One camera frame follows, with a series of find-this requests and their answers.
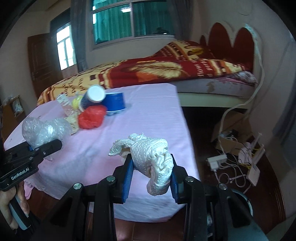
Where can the left hand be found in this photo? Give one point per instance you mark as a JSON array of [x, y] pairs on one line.
[[6, 197]]

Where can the red yellow patterned blanket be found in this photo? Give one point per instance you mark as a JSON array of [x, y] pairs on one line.
[[178, 60]]

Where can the white wifi router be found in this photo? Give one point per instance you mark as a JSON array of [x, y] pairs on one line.
[[249, 155]]

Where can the grey curtain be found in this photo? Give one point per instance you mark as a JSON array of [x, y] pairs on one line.
[[78, 29]]

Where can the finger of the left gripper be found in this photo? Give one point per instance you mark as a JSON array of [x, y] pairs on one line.
[[40, 153]]

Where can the white power strip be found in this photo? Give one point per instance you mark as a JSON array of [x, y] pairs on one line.
[[216, 161]]

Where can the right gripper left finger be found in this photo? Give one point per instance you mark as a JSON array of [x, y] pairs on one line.
[[113, 189]]

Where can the green curtained window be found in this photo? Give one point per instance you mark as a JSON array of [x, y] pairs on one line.
[[118, 21]]

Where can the brown wooden door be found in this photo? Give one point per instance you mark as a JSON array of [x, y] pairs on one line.
[[43, 62]]

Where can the blue paper cup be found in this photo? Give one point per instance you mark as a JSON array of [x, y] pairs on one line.
[[114, 103]]

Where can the bright side window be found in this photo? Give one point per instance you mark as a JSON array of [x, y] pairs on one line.
[[60, 27]]

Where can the yellow cloth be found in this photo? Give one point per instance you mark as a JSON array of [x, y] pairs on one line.
[[75, 102]]

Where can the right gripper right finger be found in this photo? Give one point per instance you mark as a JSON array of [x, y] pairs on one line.
[[188, 190]]

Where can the red heart-shaped headboard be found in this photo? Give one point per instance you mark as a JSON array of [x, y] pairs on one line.
[[243, 46]]

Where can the brown cardboard box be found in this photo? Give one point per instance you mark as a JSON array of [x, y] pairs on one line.
[[236, 131]]

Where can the clear plastic bag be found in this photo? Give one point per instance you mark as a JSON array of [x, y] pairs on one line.
[[37, 132]]

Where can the bed with white frame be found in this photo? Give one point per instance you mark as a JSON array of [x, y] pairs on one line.
[[241, 84]]

